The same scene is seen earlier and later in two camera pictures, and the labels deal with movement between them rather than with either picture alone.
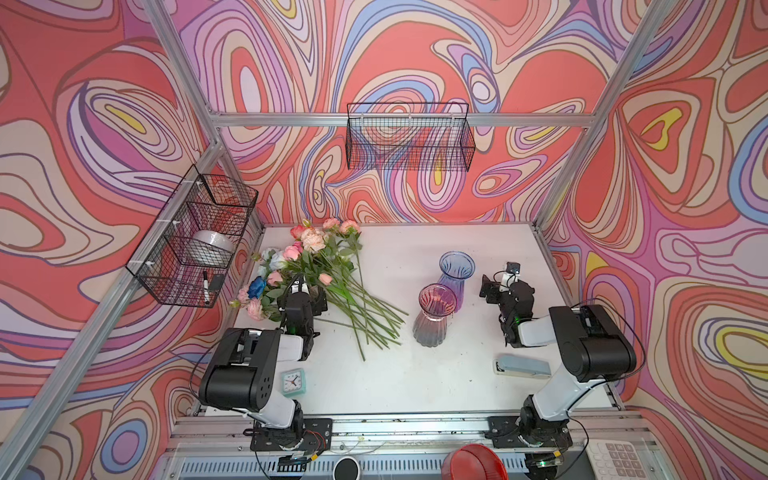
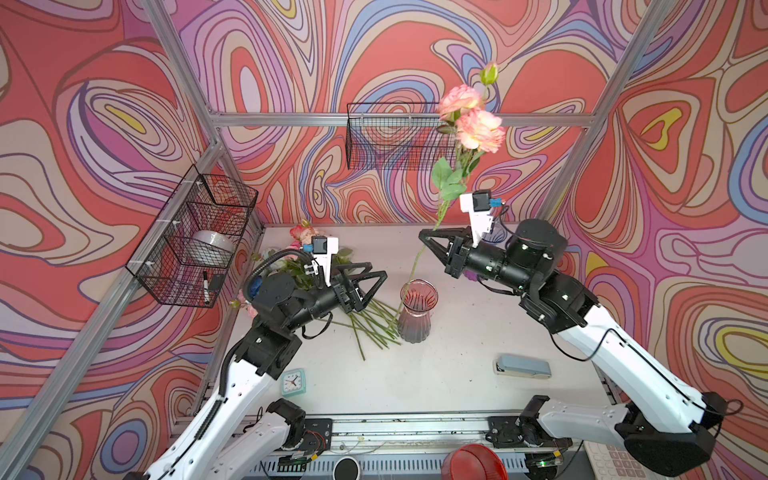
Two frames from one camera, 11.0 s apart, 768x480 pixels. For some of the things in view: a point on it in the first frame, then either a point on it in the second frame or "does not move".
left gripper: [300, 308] -> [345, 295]
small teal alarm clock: [293, 382] does not move
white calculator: [615, 459] does not move
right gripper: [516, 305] -> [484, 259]
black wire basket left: [195, 242] does not move
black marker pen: [206, 288] does not move
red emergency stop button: [473, 462] does not move
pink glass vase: [437, 302] -> [417, 296]
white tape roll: [214, 242] does not move
